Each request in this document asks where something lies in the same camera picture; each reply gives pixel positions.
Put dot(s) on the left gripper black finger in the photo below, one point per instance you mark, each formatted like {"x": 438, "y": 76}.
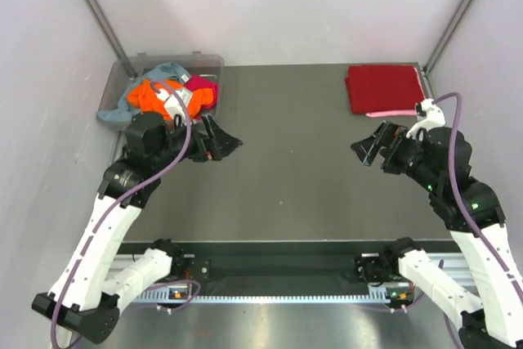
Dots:
{"x": 228, "y": 143}
{"x": 211, "y": 142}

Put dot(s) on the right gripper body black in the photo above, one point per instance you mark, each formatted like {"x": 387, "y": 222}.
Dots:
{"x": 400, "y": 153}

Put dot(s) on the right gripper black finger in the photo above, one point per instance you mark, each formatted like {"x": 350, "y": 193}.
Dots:
{"x": 367, "y": 149}
{"x": 385, "y": 135}

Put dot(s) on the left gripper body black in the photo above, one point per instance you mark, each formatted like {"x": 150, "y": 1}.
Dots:
{"x": 198, "y": 147}

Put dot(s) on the orange t shirt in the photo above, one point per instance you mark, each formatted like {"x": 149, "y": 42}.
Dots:
{"x": 157, "y": 86}

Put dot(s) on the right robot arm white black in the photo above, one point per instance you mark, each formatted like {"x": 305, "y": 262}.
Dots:
{"x": 437, "y": 158}

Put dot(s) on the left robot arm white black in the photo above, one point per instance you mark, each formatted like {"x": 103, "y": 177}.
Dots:
{"x": 85, "y": 300}

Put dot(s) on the folded dark red t shirt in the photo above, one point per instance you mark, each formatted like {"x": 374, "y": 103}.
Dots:
{"x": 376, "y": 89}

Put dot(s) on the magenta t shirt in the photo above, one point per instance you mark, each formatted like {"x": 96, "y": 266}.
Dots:
{"x": 204, "y": 93}

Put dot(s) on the grey blue t shirt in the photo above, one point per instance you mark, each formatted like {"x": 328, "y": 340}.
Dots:
{"x": 141, "y": 96}

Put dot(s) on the clear grey plastic bin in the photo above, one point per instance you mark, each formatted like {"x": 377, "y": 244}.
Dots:
{"x": 196, "y": 63}

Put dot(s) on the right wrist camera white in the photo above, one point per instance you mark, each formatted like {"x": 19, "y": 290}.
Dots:
{"x": 429, "y": 116}

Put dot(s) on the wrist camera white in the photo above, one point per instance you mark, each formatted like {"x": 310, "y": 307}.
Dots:
{"x": 429, "y": 116}
{"x": 171, "y": 104}

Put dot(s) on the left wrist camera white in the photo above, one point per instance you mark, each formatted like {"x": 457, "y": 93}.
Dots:
{"x": 171, "y": 104}

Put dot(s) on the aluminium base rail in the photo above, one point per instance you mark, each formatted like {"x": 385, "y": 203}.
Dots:
{"x": 278, "y": 268}

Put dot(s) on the left corner aluminium post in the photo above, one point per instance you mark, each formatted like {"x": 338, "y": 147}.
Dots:
{"x": 110, "y": 36}

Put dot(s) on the corner aluminium post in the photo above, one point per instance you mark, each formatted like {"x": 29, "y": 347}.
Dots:
{"x": 450, "y": 29}
{"x": 110, "y": 36}

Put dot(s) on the grey slotted cable duct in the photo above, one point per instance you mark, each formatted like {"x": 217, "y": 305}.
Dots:
{"x": 371, "y": 295}

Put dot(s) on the right corner aluminium post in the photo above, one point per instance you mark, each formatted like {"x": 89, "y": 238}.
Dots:
{"x": 450, "y": 29}

